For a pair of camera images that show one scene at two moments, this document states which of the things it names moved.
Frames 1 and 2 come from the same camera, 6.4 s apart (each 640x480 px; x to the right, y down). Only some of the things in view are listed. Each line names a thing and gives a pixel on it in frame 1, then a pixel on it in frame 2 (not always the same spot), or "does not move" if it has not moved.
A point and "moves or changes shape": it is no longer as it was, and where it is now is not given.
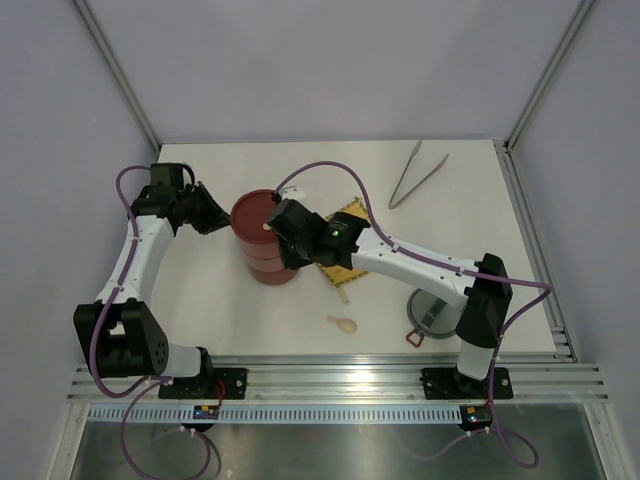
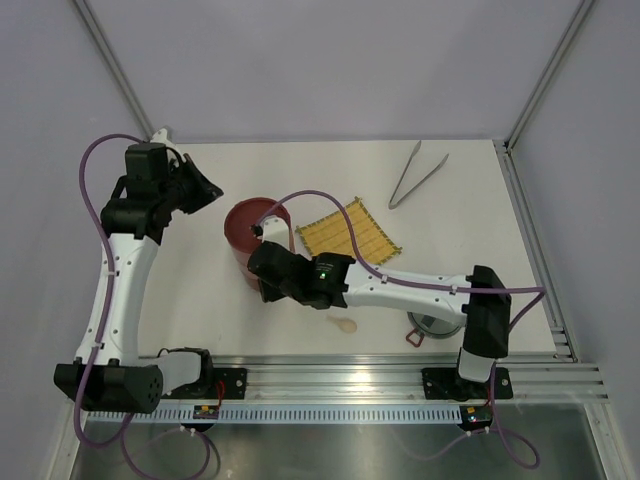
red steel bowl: (274, 277) moves or changes shape
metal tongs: (392, 204) does not move
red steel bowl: (270, 265) moves or changes shape
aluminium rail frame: (561, 376) does not move
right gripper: (292, 262) to (269, 293)
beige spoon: (345, 324) does not move
